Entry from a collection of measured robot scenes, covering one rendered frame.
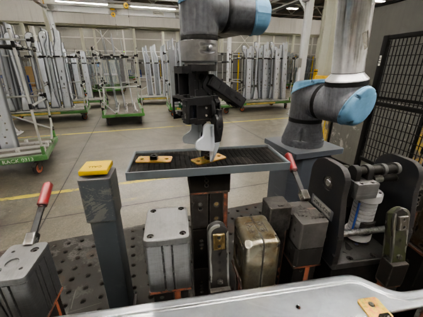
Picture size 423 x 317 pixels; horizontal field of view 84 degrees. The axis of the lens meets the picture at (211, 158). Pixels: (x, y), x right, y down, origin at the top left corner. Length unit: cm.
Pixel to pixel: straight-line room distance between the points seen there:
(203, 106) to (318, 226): 34
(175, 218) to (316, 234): 29
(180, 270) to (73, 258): 68
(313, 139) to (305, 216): 41
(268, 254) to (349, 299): 15
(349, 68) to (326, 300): 58
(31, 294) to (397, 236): 69
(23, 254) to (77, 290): 43
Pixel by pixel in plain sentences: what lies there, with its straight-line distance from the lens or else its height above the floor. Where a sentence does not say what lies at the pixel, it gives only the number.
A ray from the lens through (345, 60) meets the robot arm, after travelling 79.
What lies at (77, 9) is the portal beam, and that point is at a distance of 1179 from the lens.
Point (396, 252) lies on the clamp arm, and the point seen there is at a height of 101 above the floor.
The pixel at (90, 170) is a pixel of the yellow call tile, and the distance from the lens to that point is 58.
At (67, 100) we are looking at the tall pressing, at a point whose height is 49.
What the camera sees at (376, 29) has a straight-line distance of 339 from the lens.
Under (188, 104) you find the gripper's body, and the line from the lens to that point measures 48.
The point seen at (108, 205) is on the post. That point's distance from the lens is 61.
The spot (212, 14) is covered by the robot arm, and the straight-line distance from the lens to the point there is 51.
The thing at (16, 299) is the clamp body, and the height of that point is 102.
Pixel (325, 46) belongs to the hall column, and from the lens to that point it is 842.
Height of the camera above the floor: 137
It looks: 21 degrees down
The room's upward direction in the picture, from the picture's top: straight up
